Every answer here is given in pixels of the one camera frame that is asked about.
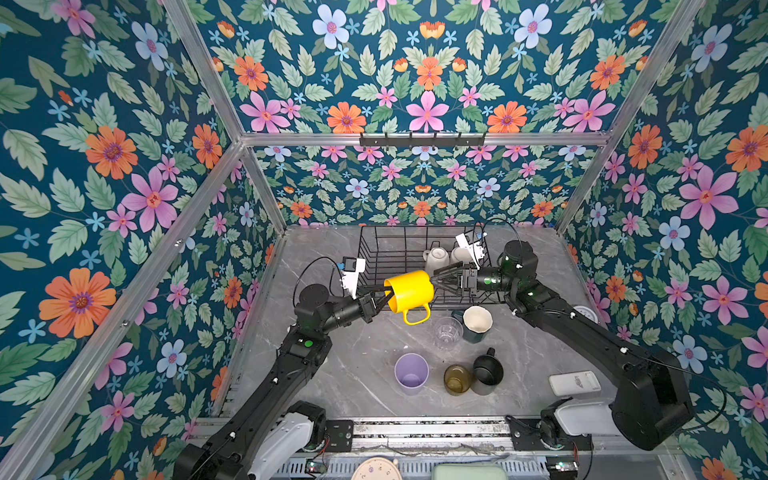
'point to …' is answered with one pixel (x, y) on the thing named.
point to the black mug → (488, 373)
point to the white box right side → (574, 383)
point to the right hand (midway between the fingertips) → (436, 277)
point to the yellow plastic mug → (410, 290)
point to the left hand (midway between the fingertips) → (398, 288)
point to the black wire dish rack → (391, 249)
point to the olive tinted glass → (457, 380)
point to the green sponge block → (469, 472)
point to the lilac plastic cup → (411, 371)
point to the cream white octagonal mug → (435, 258)
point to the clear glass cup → (448, 332)
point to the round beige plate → (376, 468)
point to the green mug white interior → (476, 321)
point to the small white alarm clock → (587, 312)
